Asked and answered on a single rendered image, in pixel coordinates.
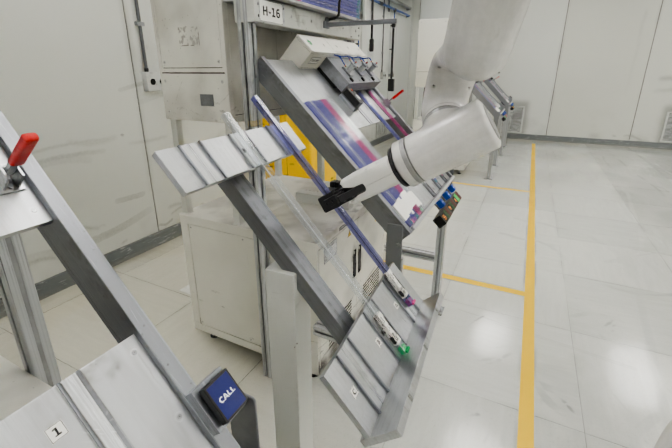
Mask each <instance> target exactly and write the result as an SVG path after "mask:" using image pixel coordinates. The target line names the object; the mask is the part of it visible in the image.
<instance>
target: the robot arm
mask: <svg viewBox="0 0 672 448"><path fill-rule="evenodd" d="M530 2H531V0H452V5H451V10H450V15H449V19H448V24H447V29H446V34H445V38H444V42H443V45H442V46H441V47H440V48H439V49H438V50H437V52H436V53H435V55H434V56H433V59H432V61H431V64H430V67H429V71H428V75H427V80H426V85H425V91H424V96H423V102H422V114H421V115H422V127H421V128H420V129H418V130H417V131H415V132H413V133H411V134H410V135H408V136H406V137H404V138H402V139H400V140H398V141H396V142H395V143H393V144H392V147H391V148H389V149H388V150H387V156H385V157H383V158H381V159H379V160H377V161H375V162H373V163H371V164H369V165H367V166H365V167H363V168H361V169H359V170H357V171H355V172H353V173H351V174H350V175H348V176H347V177H345V178H344V179H342V180H341V182H340V185H342V187H341V189H340V188H339V187H338V188H336V189H334V190H332V191H331V192H330V193H328V194H326V195H323V196H322V197H320V198H318V201H319V203H320V205H321V207H322V208H323V210H324V212H325V213H327V212H329V211H331V210H333V209H335V208H337V207H340V206H341V205H342V204H344V203H346V202H348V201H351V202H350V203H351V204H356V203H358V202H361V201H363V200H365V199H368V198H370V197H372V196H374V195H377V194H379V193H381V192H383V191H385V190H387V189H389V188H391V187H393V186H396V185H398V184H400V183H401V184H402V185H403V186H405V187H408V186H412V187H414V186H417V185H419V184H421V183H423V182H426V181H428V180H430V179H432V178H434V177H437V176H439V175H441V174H443V173H446V172H448V171H450V170H452V169H454V168H457V167H459V166H461V165H463V164H465V163H468V162H470V161H472V160H474V159H477V158H479V157H481V156H483V155H485V154H488V153H490V152H492V151H494V150H496V149H499V148H500V147H501V139H500V135H499V132H498V130H497V127H496V125H495V123H494V121H493V119H492V117H491V115H490V113H489V112H488V110H487V108H486V107H485V106H484V104H483V103H482V102H481V101H479V100H473V101H472V102H470V103H468V100H469V97H470V95H471V92H472V89H473V87H474V84H475V82H477V81H484V80H487V79H489V78H491V77H493V76H495V75H496V74H497V73H498V72H500V70H501V69H502V68H503V67H504V65H505V64H506V62H507V61H508V58H509V56H510V54H511V52H512V50H513V47H514V45H515V42H516V39H517V37H518V34H519V31H520V29H521V26H522V23H523V21H524V18H525V15H526V13H527V10H528V8H529V5H530ZM654 448H672V418H671V420H670V421H669V422H668V424H667V425H666V427H665V428H664V430H663V432H662V433H661V435H660V436H659V438H658V440H657V442H656V444H655V446H654Z"/></svg>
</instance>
